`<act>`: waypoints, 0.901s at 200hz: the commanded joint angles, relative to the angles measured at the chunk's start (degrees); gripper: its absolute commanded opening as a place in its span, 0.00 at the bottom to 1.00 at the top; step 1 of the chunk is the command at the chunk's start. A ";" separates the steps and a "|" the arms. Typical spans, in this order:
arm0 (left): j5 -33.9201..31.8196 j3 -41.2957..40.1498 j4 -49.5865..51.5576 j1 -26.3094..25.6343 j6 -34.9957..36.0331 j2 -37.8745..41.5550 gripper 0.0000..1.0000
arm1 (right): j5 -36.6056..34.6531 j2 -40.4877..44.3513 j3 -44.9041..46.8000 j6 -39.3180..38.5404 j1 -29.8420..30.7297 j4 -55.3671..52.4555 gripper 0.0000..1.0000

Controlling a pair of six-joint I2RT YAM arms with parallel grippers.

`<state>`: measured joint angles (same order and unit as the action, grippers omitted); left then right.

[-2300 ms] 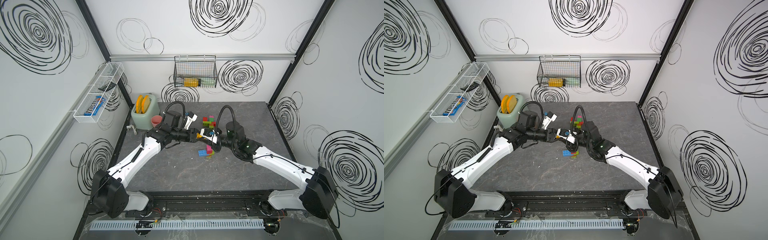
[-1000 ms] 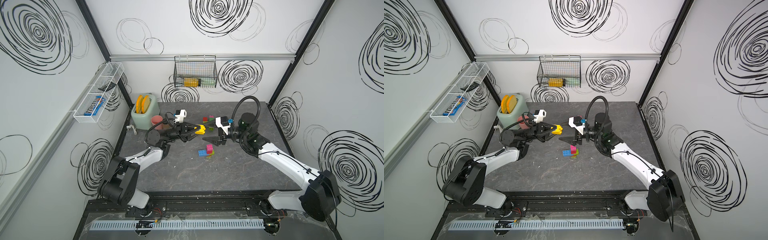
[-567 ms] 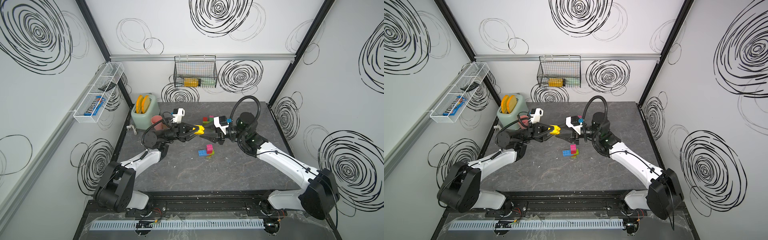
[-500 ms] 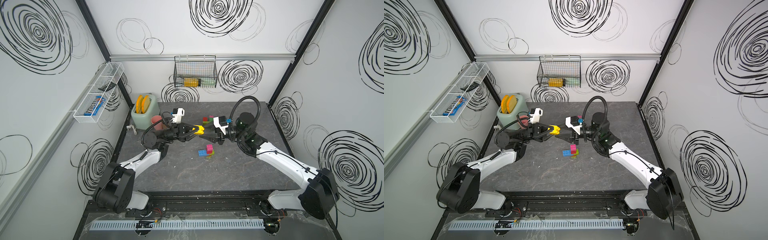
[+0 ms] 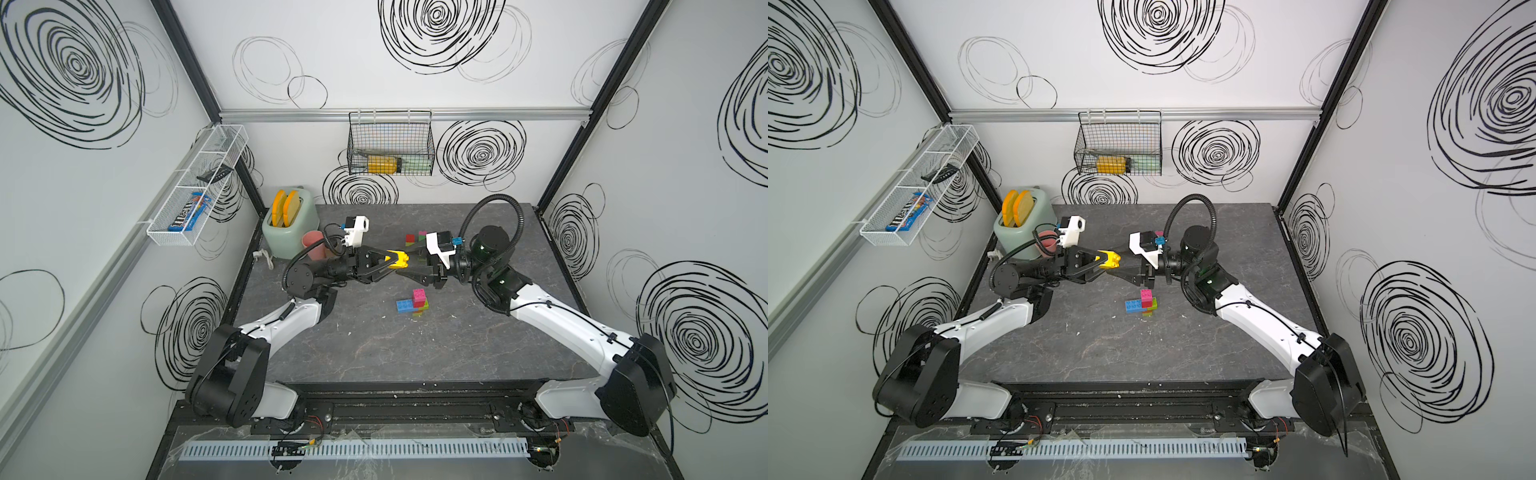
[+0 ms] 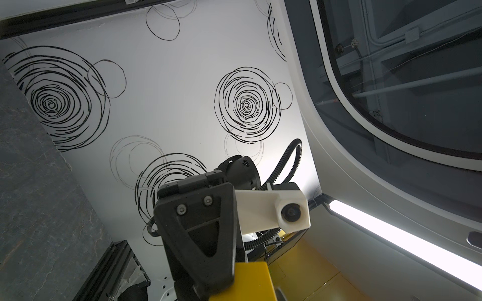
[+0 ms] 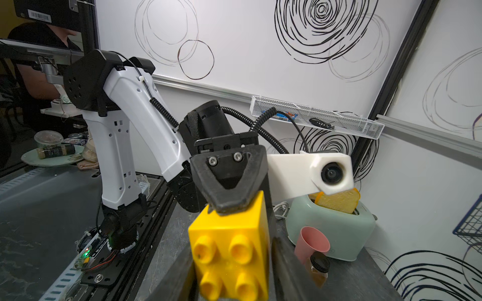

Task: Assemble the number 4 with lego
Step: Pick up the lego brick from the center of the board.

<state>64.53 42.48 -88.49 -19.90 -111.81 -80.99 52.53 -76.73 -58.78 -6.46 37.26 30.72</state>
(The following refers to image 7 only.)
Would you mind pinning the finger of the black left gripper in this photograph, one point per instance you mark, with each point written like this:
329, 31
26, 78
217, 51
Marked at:
230, 179

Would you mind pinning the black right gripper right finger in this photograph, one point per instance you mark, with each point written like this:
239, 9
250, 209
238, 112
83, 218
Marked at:
291, 278

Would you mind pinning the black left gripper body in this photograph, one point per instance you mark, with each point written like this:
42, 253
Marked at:
206, 130

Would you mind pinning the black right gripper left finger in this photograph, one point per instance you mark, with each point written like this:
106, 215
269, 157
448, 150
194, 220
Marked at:
180, 281

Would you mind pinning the yellow tall lego brick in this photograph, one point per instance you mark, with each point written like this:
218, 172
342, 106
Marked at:
231, 253

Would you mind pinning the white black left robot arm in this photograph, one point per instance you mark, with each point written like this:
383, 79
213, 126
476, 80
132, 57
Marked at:
114, 94

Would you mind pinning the brown spice jar black lid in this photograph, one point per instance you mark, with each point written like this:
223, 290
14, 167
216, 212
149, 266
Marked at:
318, 266

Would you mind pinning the pink plastic cup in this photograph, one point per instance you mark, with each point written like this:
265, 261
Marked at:
310, 240

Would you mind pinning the mint green toaster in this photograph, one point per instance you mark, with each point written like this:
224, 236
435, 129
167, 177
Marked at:
347, 233

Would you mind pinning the blue snack packet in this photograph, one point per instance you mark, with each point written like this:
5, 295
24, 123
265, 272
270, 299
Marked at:
285, 115

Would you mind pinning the right toy bread slice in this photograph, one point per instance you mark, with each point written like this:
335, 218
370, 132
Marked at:
345, 202

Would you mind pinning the black remote on shelf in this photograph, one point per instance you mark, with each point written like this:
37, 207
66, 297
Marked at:
321, 124

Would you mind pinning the green plate with items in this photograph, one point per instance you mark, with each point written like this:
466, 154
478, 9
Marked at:
53, 150

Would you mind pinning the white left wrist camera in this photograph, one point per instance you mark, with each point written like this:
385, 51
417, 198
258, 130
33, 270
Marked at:
295, 175

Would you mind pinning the white slotted cable duct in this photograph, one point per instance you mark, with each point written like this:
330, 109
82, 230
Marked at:
72, 274

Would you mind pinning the black wire wall basket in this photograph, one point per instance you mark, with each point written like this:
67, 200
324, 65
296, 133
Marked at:
469, 228

